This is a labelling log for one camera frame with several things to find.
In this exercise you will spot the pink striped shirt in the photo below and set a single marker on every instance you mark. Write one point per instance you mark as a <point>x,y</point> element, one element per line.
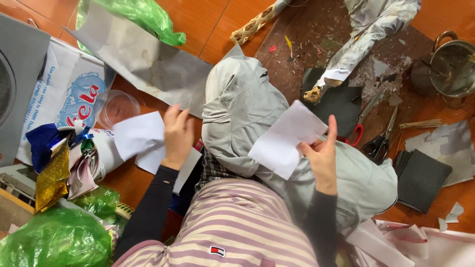
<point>230,226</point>

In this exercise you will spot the light grey jacket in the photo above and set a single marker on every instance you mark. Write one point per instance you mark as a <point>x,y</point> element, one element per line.
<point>237,111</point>

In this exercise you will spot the person's right hand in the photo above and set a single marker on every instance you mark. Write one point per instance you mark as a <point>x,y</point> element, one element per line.
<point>322,163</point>

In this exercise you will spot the blue foil paper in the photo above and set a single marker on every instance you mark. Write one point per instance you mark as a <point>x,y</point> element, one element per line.
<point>42,142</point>

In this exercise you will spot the grey paper pieces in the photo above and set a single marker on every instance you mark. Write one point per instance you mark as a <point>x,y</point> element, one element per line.
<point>449,146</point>

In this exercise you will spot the woven bamboo frame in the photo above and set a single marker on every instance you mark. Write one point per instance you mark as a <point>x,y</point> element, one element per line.
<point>254,24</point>

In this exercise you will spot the metal pot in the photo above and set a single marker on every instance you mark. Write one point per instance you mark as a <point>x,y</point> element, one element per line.
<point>452,66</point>

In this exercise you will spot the gold foil paper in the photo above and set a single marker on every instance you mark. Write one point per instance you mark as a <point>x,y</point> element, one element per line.
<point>52,181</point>

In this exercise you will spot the grey paper scrap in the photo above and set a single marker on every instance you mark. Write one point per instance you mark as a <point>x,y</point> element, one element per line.
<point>451,215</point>

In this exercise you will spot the person's left hand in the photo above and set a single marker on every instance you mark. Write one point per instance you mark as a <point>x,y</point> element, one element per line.
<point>179,142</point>

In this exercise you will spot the pile of white pink paper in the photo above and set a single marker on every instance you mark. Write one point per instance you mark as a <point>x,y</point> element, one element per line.
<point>408,244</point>

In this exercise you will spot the brown wooden work board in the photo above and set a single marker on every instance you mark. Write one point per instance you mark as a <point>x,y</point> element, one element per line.
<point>334,48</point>

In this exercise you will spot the paper covered bamboo figure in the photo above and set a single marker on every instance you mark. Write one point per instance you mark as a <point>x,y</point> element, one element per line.
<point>365,33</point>

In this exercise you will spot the yellow paper scrap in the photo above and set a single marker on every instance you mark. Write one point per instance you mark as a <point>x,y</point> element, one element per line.
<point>288,42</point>

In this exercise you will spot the stack of dark grey sheets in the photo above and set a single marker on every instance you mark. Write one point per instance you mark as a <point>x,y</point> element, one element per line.
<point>419,180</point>

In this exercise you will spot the small green plastic bag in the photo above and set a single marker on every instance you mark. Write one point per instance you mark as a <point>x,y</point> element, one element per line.
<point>98,202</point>

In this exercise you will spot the white printed plastic sack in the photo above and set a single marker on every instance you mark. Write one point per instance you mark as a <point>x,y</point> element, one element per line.
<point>66,92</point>

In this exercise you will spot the white paper sheet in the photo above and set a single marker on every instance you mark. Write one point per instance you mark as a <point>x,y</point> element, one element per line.
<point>284,142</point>
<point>139,137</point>
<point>187,170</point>

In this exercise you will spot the white plastic crate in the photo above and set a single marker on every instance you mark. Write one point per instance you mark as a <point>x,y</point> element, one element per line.
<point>15,185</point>

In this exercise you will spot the clear plastic container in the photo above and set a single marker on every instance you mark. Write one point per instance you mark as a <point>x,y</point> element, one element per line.
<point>117,107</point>

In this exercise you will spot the white bucket of paper scraps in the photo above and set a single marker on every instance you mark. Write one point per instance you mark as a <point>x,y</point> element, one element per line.
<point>98,157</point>

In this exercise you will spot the red paper scrap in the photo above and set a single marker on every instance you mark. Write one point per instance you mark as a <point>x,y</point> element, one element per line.
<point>272,48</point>

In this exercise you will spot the plaid cloth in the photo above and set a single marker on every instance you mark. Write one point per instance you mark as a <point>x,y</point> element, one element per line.
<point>215,168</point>

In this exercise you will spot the large grey paper sheet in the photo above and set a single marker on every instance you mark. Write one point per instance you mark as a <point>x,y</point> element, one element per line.
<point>148,63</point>

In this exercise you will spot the bundle of bamboo sticks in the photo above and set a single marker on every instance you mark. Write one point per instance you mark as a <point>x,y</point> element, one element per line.
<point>420,124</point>

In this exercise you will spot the black paper sheet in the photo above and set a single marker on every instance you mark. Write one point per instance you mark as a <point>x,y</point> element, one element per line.
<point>339,104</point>

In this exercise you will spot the large green plastic bag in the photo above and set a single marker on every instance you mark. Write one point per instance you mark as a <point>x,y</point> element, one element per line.
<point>55,241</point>

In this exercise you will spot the person's left fingers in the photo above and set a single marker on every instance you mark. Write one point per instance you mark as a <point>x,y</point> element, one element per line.
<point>178,115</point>

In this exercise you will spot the grey cardboard panel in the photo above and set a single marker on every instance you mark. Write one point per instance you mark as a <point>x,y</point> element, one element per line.
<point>18,89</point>

